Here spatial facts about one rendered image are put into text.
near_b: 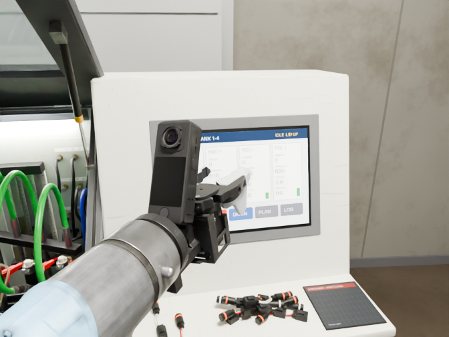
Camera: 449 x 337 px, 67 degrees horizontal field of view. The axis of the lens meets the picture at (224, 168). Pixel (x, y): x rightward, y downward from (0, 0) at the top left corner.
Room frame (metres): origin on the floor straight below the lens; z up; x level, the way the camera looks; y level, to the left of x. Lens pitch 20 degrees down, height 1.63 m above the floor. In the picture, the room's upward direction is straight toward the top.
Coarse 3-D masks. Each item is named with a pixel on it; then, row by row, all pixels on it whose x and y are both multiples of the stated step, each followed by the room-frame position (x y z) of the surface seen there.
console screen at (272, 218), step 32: (224, 128) 0.90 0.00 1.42; (256, 128) 0.91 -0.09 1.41; (288, 128) 0.93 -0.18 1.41; (224, 160) 0.87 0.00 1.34; (256, 160) 0.89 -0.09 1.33; (288, 160) 0.91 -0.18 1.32; (256, 192) 0.87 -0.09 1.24; (288, 192) 0.88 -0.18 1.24; (256, 224) 0.85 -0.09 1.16; (288, 224) 0.86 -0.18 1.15; (320, 224) 0.88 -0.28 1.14
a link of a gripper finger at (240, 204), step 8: (240, 168) 0.45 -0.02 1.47; (248, 168) 0.47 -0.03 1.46; (232, 176) 0.42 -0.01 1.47; (240, 176) 0.42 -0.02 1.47; (248, 176) 0.44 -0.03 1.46; (216, 184) 0.41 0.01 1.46; (224, 184) 0.40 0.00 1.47; (240, 200) 0.42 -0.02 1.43; (224, 208) 0.40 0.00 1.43; (240, 208) 0.42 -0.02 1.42
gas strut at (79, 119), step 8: (64, 48) 0.74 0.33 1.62; (64, 56) 0.75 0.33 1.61; (64, 64) 0.76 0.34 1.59; (72, 72) 0.77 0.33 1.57; (72, 80) 0.78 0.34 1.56; (72, 88) 0.78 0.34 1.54; (72, 96) 0.79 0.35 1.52; (72, 104) 0.80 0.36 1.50; (80, 112) 0.82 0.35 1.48; (80, 120) 0.82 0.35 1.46; (80, 128) 0.83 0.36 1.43; (88, 160) 0.88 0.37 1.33; (88, 168) 0.89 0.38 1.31
